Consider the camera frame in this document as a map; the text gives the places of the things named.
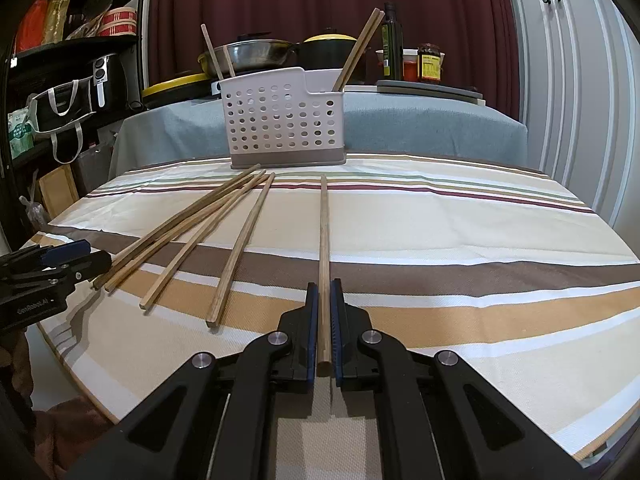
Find white perforated utensil caddy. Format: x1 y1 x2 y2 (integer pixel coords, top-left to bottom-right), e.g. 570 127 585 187
218 67 346 169

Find green white packet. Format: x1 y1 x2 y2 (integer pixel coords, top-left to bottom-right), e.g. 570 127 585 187
8 108 34 159

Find black white tote bag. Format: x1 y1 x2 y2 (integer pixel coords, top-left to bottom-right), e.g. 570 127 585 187
27 77 98 165

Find light blue tablecloth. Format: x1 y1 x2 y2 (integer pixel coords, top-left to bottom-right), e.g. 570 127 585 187
108 92 527 179

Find black air fryer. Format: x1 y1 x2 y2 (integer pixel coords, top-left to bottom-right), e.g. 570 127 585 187
91 53 136 119

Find striped tablecloth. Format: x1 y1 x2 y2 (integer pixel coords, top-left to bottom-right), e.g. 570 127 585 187
39 154 639 479

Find yellow black flat pan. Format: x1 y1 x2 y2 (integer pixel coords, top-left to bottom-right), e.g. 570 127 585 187
142 73 217 110

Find black shelf unit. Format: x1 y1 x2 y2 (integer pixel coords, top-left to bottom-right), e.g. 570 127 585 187
1 0 143 250

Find orange package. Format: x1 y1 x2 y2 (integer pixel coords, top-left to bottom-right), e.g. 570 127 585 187
15 0 49 53

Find red white round tin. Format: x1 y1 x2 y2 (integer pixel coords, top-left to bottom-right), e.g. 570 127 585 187
96 6 138 37

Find gold package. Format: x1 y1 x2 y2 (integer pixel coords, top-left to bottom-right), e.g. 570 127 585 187
41 0 70 46

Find chopstick in caddy left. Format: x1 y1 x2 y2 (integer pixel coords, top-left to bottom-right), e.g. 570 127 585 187
201 23 224 81

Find chopstick in caddy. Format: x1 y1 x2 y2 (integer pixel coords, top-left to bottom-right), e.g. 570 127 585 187
332 6 382 94
201 23 224 81

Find steel wok with lid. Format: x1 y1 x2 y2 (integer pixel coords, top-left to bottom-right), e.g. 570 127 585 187
198 32 294 79

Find grey tray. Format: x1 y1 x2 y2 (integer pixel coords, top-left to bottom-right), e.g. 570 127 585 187
376 80 486 106

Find black pot yellow lid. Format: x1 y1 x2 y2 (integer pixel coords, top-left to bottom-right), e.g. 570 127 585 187
295 27 357 70

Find red container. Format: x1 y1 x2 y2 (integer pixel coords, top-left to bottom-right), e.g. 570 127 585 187
375 48 419 82

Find sauce jar yellow label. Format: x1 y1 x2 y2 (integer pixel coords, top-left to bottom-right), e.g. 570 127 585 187
418 44 442 84

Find chopstick in caddy right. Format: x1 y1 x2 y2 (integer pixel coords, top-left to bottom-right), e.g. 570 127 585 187
332 6 382 94

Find dark olive oil bottle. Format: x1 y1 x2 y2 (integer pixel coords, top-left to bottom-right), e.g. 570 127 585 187
381 2 404 80

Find maroon curtain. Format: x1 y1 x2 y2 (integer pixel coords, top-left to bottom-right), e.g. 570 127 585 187
146 0 520 118

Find white cabinet doors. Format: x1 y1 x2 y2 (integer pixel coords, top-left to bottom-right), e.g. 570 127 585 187
511 0 639 250

